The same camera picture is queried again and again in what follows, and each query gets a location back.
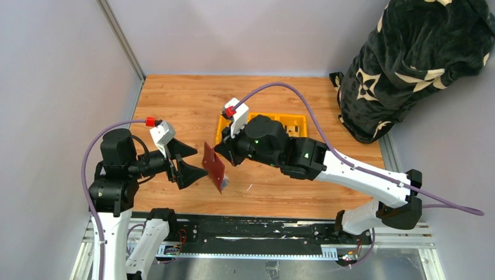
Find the red card holder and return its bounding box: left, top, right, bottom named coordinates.
left=202, top=142, right=229, bottom=194

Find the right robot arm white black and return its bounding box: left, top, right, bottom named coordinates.
left=214, top=115, right=422, bottom=244

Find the aluminium frame post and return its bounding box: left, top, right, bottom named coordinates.
left=96, top=0, right=146, bottom=85

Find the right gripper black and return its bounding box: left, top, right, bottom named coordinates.
left=214, top=119, right=281, bottom=169

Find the right yellow bin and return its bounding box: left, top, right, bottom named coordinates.
left=278, top=114, right=308, bottom=137

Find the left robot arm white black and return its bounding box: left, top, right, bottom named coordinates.
left=89, top=122, right=208, bottom=279

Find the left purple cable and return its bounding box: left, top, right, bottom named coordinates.
left=81, top=116, right=156, bottom=280

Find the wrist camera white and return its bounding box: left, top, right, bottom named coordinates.
left=222, top=97, right=249, bottom=139
left=149, top=121, right=176, bottom=158

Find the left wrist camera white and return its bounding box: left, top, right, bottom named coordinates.
left=149, top=121, right=176, bottom=158

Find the gold cards stack in bin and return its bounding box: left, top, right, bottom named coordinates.
left=284, top=125, right=301, bottom=137

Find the black patterned blanket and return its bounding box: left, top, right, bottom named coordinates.
left=329, top=1, right=494, bottom=144

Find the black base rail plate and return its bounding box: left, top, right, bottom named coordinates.
left=163, top=213, right=371, bottom=257

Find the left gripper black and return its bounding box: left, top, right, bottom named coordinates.
left=128, top=136, right=208, bottom=187

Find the middle yellow bin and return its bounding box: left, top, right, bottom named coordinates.
left=248, top=112, right=279, bottom=122

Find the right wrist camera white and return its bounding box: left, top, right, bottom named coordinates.
left=222, top=97, right=249, bottom=139

